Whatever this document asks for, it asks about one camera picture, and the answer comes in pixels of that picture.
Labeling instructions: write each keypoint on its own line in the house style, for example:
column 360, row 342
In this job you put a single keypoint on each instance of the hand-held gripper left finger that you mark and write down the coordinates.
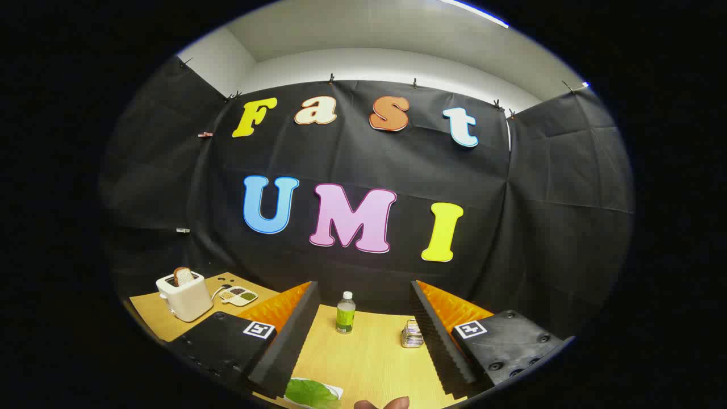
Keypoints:
column 287, row 346

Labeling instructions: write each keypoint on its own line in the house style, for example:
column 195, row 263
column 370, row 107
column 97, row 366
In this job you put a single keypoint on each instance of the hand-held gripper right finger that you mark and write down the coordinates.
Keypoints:
column 440, row 346

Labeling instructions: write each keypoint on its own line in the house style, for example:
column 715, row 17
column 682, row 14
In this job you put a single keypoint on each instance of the green lettuce leaf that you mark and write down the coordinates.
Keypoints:
column 309, row 393

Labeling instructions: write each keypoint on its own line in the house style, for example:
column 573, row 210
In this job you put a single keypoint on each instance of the brown-crust bread slice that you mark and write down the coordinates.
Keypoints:
column 183, row 276

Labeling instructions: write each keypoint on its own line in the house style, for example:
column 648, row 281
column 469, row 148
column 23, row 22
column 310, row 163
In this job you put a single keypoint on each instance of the green label plastic bottle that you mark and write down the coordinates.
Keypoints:
column 345, row 315

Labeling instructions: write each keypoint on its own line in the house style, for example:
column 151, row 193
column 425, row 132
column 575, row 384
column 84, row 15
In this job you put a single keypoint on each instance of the white square plate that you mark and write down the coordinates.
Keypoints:
column 337, row 391

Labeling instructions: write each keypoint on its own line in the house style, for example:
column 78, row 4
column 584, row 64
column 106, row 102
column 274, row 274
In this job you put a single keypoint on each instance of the white divided condiment tray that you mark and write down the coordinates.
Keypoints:
column 238, row 295

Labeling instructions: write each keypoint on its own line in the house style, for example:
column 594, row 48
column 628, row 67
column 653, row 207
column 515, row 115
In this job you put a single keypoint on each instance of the white toaster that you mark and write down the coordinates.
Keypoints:
column 187, row 298

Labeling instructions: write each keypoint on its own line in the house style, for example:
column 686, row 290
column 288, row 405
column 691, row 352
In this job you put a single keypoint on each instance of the black backdrop cloth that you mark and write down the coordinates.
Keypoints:
column 352, row 159

